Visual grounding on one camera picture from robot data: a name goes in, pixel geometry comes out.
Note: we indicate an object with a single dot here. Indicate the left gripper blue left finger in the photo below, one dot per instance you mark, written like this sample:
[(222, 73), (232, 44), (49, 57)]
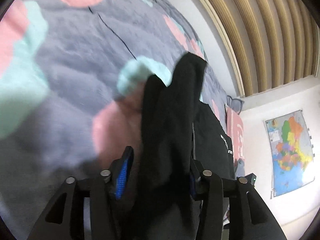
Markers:
[(120, 172)]

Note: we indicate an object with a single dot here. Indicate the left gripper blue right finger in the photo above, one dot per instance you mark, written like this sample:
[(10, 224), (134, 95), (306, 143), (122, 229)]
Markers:
[(196, 172)]

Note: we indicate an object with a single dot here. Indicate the black hooded jacket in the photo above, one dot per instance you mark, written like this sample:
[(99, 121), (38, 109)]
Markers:
[(175, 126)]

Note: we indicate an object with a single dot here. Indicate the pink pillow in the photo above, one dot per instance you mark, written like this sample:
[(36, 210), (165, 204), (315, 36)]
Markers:
[(235, 130)]

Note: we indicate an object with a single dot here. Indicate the grey blue pillow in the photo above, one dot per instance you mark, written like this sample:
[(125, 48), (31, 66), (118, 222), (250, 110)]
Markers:
[(235, 104)]

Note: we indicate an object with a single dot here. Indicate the grey floral bed blanket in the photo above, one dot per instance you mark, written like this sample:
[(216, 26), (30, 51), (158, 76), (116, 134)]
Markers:
[(72, 74)]

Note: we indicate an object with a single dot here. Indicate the wooden slatted headboard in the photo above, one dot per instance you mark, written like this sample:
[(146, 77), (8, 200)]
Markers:
[(270, 42)]

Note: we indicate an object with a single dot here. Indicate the colourful wall map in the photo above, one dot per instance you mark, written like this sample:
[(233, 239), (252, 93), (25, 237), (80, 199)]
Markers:
[(291, 152)]

